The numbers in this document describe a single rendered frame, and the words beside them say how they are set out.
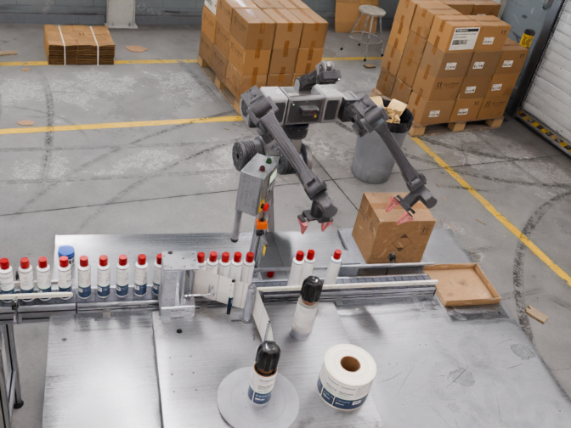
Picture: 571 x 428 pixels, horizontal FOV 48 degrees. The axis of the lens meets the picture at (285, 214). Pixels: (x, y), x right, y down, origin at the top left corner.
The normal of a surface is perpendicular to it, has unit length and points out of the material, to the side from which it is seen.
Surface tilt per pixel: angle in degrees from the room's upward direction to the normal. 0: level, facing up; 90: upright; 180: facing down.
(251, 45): 88
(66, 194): 0
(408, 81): 92
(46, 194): 0
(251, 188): 90
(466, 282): 0
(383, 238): 90
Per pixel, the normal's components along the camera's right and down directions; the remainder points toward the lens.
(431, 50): -0.87, 0.14
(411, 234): 0.23, 0.60
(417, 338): 0.17, -0.80
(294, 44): 0.44, 0.60
